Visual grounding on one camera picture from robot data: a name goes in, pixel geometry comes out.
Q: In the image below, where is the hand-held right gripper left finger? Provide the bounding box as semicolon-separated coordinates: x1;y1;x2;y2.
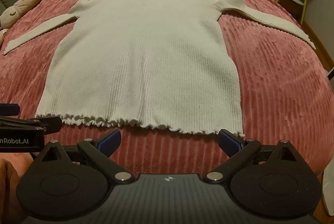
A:
39;129;133;183

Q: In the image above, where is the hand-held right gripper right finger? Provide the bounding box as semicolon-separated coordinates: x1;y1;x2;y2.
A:
206;129;298;183

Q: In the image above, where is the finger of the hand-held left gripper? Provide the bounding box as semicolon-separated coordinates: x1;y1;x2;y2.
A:
0;116;63;134
0;104;20;117

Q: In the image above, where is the white ribbed knit sweater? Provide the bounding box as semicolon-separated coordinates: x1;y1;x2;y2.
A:
3;0;317;136

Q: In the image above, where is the person's left hand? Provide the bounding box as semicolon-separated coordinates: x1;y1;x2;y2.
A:
0;154;35;224

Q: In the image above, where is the pink ribbed bedspread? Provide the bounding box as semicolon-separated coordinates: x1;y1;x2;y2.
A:
0;0;334;178

